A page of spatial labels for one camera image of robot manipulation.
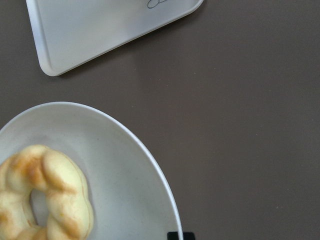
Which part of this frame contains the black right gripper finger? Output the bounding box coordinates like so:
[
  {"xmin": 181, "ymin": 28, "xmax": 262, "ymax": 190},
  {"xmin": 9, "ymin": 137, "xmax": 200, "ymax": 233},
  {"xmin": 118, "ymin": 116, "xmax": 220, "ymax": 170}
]
[{"xmin": 166, "ymin": 231, "xmax": 195, "ymax": 240}]

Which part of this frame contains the braided donut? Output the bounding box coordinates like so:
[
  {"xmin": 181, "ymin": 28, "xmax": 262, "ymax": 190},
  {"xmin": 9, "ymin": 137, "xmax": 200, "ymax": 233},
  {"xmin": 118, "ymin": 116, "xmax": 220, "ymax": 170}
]
[{"xmin": 0, "ymin": 145, "xmax": 94, "ymax": 240}]

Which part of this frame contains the cream serving tray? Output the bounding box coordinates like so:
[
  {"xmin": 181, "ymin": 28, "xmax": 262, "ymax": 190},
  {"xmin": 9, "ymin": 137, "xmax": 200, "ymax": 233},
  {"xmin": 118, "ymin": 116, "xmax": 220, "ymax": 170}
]
[{"xmin": 26, "ymin": 0, "xmax": 202, "ymax": 77}]

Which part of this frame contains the white plate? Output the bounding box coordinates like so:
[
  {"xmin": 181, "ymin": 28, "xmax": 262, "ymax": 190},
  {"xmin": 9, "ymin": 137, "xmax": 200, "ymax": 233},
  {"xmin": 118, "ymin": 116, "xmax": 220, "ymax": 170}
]
[{"xmin": 0, "ymin": 102, "xmax": 183, "ymax": 240}]

